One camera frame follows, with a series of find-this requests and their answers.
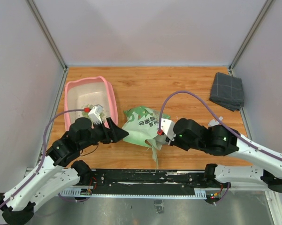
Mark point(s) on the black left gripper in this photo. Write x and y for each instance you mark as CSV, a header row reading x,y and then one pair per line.
x,y
113,134

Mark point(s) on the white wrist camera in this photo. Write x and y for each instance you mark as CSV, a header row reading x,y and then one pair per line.
x,y
167,133
94,114

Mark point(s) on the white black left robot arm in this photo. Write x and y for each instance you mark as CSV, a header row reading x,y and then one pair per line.
x,y
48,178

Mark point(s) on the white plastic bag clip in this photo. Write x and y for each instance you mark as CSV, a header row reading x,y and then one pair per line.
x,y
215,122

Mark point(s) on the green cat litter pellets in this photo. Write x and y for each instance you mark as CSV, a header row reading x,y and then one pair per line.
x,y
102,115

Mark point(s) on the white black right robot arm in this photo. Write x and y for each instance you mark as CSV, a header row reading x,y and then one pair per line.
x,y
220,140

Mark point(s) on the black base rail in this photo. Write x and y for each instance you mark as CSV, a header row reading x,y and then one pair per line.
x,y
162,180

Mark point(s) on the grey slotted cable duct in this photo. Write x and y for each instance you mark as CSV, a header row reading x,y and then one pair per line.
x,y
175,193

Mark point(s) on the pink litter box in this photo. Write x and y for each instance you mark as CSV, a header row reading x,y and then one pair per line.
x,y
91,91

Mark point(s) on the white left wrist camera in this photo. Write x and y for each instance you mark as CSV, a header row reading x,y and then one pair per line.
x,y
94,114

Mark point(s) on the folded dark grey cloth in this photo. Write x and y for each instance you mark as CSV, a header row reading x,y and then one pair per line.
x,y
227,91

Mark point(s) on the green cat litter bag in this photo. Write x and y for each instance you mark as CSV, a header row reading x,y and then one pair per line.
x,y
142,126

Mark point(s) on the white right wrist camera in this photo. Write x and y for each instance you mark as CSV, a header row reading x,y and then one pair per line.
x,y
167,133

